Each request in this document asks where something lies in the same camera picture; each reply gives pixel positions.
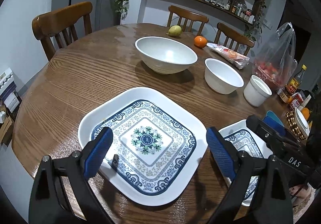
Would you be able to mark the red food packet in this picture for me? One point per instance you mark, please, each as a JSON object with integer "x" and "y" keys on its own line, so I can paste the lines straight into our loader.
{"x": 298, "y": 100}

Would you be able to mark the green pear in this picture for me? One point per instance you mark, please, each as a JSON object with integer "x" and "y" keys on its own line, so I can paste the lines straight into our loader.
{"x": 174, "y": 31}

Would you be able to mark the small leafy vine plant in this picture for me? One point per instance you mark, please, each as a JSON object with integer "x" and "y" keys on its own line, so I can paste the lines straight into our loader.
{"x": 255, "y": 23}

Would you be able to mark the clear plastic bag of strawberries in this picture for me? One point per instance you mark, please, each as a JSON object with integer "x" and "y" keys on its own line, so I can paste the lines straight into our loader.
{"x": 273, "y": 63}

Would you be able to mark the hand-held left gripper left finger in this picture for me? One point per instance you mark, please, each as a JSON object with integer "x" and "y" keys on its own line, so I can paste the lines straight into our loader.
{"x": 97, "y": 151}

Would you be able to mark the small blue patterned square plate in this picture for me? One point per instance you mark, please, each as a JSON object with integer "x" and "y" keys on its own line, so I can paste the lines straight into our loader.
{"x": 247, "y": 142}

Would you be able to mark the white red snack packet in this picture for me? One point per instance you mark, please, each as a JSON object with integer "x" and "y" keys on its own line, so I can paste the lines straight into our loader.
{"x": 230, "y": 54}

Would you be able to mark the large blue patterned square plate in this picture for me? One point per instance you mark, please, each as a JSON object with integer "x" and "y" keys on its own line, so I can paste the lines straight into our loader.
{"x": 150, "y": 118}

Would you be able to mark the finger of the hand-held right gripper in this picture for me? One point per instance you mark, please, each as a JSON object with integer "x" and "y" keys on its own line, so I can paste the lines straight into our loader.
{"x": 258, "y": 126}
{"x": 274, "y": 125}

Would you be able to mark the person's right forearm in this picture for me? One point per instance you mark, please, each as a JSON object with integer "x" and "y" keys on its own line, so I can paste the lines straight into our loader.
{"x": 301, "y": 194}

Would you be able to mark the stack of white boxes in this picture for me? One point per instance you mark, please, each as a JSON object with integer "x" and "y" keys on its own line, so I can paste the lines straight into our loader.
{"x": 8, "y": 91}

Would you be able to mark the orange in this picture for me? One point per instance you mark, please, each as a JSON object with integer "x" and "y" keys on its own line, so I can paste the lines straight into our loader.
{"x": 200, "y": 41}

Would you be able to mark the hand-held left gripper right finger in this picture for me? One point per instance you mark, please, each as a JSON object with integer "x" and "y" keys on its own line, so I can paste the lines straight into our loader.
{"x": 220, "y": 153}

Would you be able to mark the wooden chair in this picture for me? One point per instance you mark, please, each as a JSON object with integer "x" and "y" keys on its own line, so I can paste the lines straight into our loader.
{"x": 62, "y": 18}
{"x": 233, "y": 36}
{"x": 188, "y": 14}

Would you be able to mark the large white bowl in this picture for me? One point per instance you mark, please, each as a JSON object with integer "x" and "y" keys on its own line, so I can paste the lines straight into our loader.
{"x": 165, "y": 51}

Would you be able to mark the small tall white bowl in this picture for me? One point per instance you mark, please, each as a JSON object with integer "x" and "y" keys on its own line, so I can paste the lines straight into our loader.
{"x": 255, "y": 93}

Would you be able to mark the yellow capped glass bottle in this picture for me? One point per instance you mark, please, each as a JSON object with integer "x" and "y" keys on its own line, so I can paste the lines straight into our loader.
{"x": 294, "y": 83}

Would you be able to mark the medium white bowl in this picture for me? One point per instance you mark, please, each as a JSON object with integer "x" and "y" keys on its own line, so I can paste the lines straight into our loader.
{"x": 220, "y": 76}

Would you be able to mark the wooden bead trivet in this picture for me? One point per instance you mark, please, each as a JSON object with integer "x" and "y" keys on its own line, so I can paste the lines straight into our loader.
{"x": 292, "y": 123}

